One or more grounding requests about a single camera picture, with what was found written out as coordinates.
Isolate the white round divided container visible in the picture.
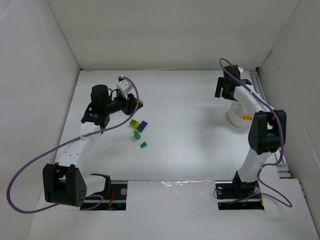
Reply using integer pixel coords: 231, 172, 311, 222
227, 101, 253, 128

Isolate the yellow striped curved lego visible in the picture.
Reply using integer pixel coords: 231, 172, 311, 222
243, 114, 252, 121

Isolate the small dark green lego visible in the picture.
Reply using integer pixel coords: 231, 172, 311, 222
140, 142, 147, 148

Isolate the purple lego plate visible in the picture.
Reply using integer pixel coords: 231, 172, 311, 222
137, 120, 148, 133

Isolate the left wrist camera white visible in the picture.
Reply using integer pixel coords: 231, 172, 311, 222
116, 78, 133, 100

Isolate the lime green lego with swirl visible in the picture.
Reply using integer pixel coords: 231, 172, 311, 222
129, 119, 140, 129

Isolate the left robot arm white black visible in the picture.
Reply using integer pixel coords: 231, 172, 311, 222
42, 79, 143, 207

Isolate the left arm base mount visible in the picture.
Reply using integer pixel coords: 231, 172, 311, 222
80, 180, 128, 211

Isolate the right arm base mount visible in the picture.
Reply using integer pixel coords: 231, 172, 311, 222
213, 180, 265, 211

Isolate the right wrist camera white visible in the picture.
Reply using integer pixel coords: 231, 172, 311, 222
238, 67, 245, 73

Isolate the dark green curved lego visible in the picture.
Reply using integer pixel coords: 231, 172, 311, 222
133, 130, 141, 140

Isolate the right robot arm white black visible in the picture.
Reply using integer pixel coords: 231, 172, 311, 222
214, 64, 287, 200

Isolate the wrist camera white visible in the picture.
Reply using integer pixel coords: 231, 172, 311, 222
116, 78, 133, 100
238, 67, 245, 73

